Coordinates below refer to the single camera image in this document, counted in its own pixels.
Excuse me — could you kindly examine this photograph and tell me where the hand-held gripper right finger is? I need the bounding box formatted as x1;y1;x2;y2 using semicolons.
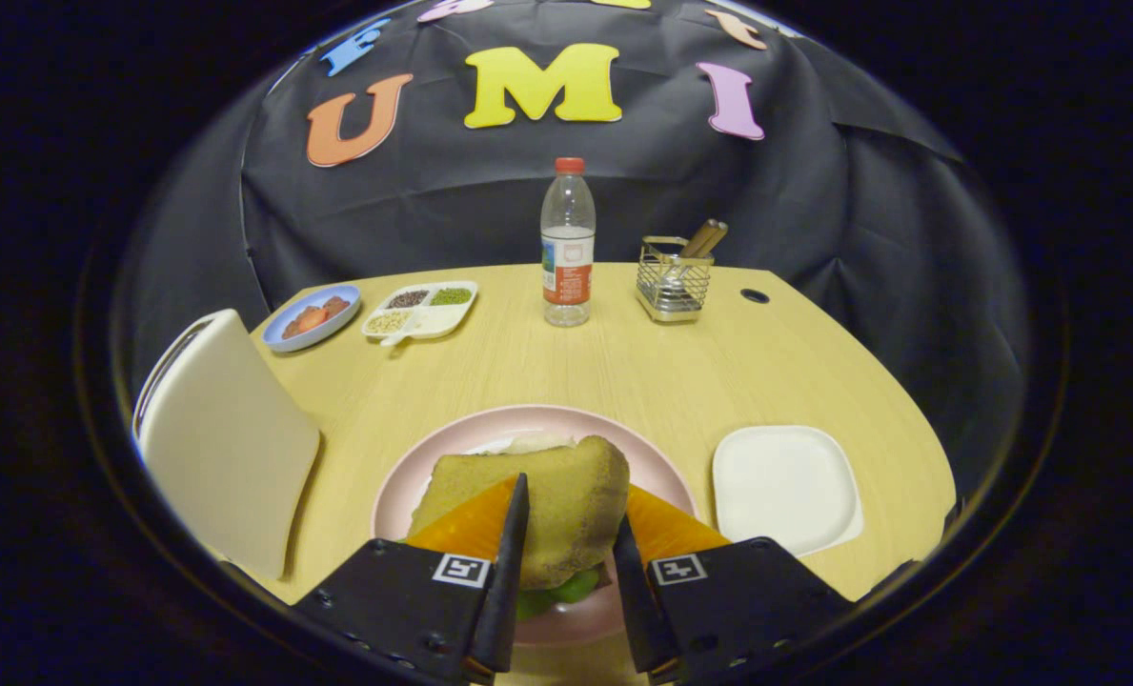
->
612;482;855;685

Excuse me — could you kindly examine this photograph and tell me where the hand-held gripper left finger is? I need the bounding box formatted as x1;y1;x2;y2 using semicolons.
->
288;473;532;685

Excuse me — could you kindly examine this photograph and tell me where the green lettuce leaf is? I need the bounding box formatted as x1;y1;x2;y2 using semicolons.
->
490;434;605;622

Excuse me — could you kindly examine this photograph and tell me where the plain brown bread slice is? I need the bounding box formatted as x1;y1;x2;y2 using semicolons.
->
407;435;631;592

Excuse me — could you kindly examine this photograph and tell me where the pink round plate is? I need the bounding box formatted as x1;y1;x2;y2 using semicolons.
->
371;405;699;649

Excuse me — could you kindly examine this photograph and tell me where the white square plate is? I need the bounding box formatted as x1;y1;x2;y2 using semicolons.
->
712;425;864;558

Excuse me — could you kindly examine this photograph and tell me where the white divided dish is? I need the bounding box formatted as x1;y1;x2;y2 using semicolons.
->
362;280;479;346

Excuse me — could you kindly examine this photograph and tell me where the clear plastic bottle red cap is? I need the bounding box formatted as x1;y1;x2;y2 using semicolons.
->
540;157;597;328

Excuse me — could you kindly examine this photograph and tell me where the white toaster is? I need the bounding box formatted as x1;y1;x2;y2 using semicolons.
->
132;308;322;580

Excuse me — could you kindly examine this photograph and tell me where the blue round plate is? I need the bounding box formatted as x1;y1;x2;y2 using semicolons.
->
262;284;362;353

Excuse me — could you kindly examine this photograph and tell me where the metal wire utensil holder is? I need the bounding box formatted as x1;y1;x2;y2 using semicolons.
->
637;236;715;323

